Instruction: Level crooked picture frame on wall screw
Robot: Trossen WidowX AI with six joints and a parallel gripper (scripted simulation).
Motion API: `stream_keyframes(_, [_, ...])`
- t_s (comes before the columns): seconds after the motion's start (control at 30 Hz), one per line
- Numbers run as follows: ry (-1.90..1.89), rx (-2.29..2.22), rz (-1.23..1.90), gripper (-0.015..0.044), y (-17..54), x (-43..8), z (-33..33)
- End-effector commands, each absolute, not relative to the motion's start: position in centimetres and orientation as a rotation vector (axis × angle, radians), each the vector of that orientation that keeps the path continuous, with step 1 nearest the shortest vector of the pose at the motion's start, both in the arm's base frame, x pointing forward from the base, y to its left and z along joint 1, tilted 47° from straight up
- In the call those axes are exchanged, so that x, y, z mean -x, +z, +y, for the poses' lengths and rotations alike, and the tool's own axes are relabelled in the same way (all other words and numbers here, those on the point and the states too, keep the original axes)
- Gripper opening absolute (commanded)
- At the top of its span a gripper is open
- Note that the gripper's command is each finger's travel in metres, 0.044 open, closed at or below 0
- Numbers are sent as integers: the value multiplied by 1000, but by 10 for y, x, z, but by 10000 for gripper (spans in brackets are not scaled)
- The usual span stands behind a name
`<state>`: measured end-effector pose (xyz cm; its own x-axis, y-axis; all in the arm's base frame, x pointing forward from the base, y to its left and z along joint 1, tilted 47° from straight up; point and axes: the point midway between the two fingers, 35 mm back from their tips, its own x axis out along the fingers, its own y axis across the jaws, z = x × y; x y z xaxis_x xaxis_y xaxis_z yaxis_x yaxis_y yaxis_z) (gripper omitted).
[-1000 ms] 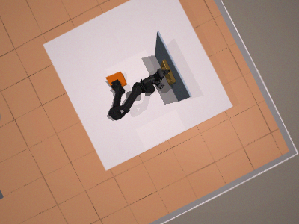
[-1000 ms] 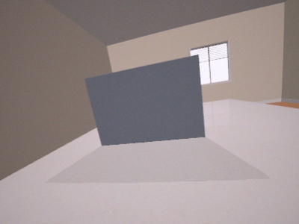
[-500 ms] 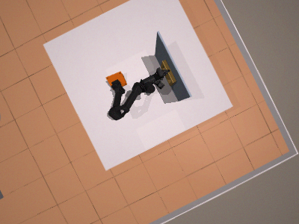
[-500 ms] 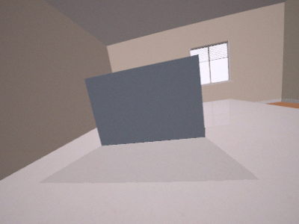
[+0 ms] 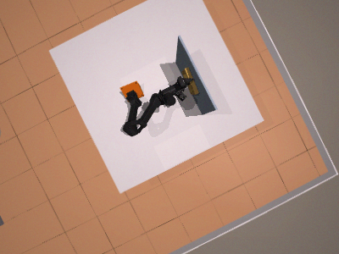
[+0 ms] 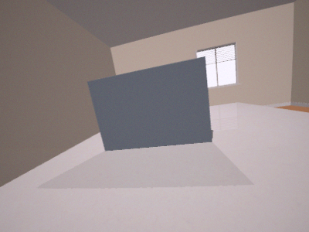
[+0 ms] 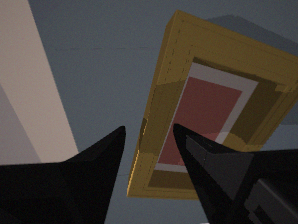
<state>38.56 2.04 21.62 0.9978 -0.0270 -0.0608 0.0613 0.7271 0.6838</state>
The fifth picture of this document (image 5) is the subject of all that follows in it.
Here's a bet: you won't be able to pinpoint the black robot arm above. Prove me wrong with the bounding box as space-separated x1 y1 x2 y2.
123 87 186 136

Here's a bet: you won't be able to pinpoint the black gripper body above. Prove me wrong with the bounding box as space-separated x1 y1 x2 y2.
169 76 186 96

